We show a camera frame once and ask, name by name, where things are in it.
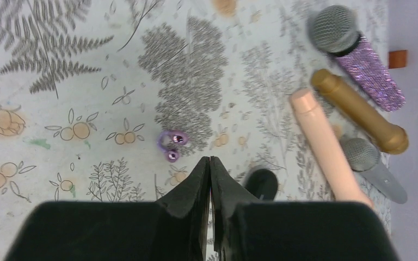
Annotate pink microphone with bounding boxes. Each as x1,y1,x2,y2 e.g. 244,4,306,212
290,89,373,208

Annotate black earbud charging case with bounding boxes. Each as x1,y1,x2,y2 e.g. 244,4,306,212
244,169,279,201

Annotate floral patterned table mat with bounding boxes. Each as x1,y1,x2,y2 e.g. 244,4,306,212
0,1,335,260

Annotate purple glitter microphone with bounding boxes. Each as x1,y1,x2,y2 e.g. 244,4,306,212
310,5,405,111

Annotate grey microphone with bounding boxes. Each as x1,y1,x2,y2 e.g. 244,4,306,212
340,136,408,204

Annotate gold microphone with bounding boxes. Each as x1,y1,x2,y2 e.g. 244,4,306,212
310,69,409,154

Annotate brown small block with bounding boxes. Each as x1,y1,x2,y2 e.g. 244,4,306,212
388,49,408,69

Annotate purple earbuds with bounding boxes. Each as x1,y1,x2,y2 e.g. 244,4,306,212
156,130,189,163

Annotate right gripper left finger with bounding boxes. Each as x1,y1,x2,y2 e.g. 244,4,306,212
5,157,210,260

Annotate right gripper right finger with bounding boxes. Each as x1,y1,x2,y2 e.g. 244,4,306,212
210,157,399,260

